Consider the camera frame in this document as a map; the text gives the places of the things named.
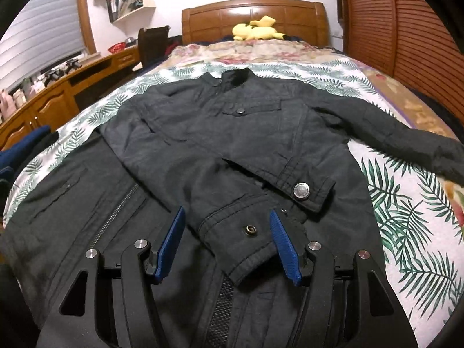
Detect red basket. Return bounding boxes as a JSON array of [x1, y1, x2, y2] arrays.
[[108, 42, 126, 54]]

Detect wooden headboard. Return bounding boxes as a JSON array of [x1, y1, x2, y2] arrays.
[[181, 0, 330, 47]]

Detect yellow plush toy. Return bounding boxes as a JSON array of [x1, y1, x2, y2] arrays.
[[232, 16, 285, 41]]

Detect pink bottle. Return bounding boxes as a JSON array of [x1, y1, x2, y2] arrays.
[[0, 89, 17, 120]]

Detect dark wooden chair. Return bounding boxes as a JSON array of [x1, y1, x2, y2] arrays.
[[138, 25, 170, 68]]

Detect grey window blind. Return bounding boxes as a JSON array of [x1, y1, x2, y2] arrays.
[[1, 0, 85, 90]]

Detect black jacket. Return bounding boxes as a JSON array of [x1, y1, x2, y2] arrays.
[[1, 69, 463, 347]]

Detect wooden desk cabinet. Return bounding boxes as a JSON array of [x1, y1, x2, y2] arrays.
[[1, 46, 139, 150]]

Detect floral quilt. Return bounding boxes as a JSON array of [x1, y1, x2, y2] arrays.
[[156, 40, 463, 251]]

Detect palm leaf print bedsheet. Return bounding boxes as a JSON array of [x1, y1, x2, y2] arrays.
[[4, 61, 463, 347]]

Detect navy blue folded clothes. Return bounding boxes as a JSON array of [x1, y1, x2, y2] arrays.
[[1, 126, 59, 193]]

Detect wooden louvered wardrobe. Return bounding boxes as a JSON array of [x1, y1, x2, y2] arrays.
[[342, 0, 463, 119]]

